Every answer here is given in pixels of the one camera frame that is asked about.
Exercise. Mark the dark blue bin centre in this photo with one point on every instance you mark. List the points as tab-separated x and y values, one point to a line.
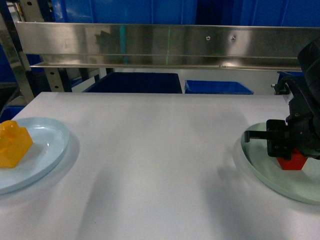
137	82

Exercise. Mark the red toy block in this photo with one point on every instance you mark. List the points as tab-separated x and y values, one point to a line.
296	163

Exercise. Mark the small blue bin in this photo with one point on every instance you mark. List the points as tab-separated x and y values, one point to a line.
216	87

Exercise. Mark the yellow toy block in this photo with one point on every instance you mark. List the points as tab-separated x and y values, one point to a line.
15	141

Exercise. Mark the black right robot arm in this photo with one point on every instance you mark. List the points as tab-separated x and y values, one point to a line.
309	60

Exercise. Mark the perforated metal rack post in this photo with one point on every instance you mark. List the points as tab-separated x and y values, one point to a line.
54	76

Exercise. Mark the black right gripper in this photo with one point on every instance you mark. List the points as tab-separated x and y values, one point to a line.
300	130

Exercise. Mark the light green plate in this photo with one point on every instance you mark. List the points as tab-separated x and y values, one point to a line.
300	185

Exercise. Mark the light blue plate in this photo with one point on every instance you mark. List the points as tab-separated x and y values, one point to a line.
50	140

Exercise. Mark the stainless steel shelf rail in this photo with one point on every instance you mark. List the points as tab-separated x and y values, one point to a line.
97	45

